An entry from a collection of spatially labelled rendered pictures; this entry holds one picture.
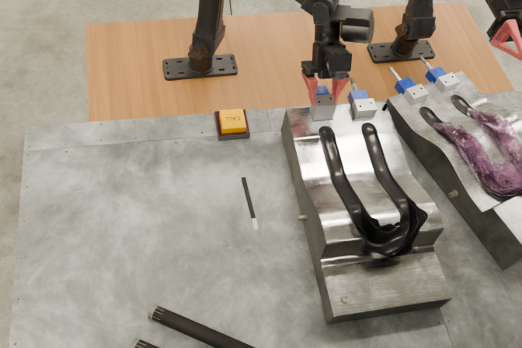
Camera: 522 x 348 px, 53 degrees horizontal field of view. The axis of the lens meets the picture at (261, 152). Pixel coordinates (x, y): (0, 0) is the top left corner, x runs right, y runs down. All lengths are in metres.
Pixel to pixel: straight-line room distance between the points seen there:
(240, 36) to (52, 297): 0.86
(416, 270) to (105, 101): 0.86
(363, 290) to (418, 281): 0.12
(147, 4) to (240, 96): 1.52
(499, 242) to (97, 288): 0.89
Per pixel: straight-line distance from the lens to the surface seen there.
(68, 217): 1.23
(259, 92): 1.41
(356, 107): 1.29
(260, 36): 1.56
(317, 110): 1.24
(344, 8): 1.18
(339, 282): 1.12
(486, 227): 1.31
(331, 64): 1.12
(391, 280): 1.16
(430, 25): 1.53
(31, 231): 1.24
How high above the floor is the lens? 1.88
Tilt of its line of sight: 56 degrees down
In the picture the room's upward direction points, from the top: 12 degrees clockwise
